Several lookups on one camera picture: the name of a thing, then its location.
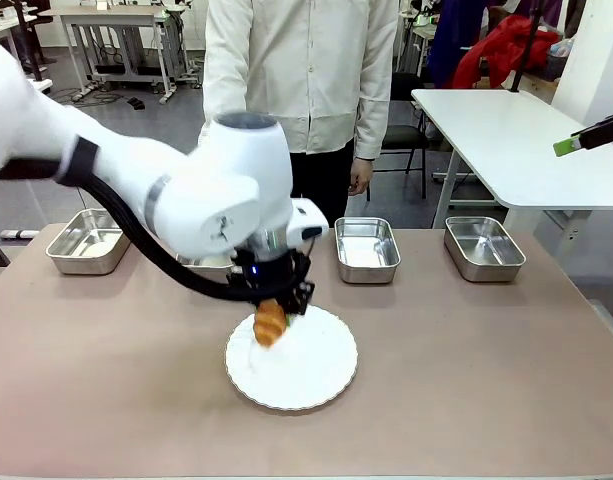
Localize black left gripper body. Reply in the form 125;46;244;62
226;247;317;307

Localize golden brown croissant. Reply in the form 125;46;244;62
252;298;292;350

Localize person right forearm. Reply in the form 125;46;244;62
202;64;248;132

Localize person left forearm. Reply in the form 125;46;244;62
352;74;393;162

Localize stainless steel rectangular container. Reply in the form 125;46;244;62
333;215;403;286
443;215;528;284
174;252;237;274
45;208;133;277

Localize person left hand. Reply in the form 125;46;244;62
348;158;375;198

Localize white scalloped plate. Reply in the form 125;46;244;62
224;305;360;413

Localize grey basket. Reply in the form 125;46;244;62
544;42;573;81

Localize large white side table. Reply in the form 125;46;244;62
410;87;613;262

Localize black trousers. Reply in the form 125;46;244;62
288;138;356;227

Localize black pole on white table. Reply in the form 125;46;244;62
507;0;547;94

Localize red garment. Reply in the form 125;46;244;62
454;14;561;91

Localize dark blue garment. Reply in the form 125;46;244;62
427;0;493;89

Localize black chair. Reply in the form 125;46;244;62
365;72;431;202

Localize cream button jacket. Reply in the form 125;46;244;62
202;0;401;162

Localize grey metal workbench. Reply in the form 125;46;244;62
37;3;178;105

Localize black stand pole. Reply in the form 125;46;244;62
12;0;45;83

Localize black left arm cable sleeve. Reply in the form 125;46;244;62
0;135;268;304

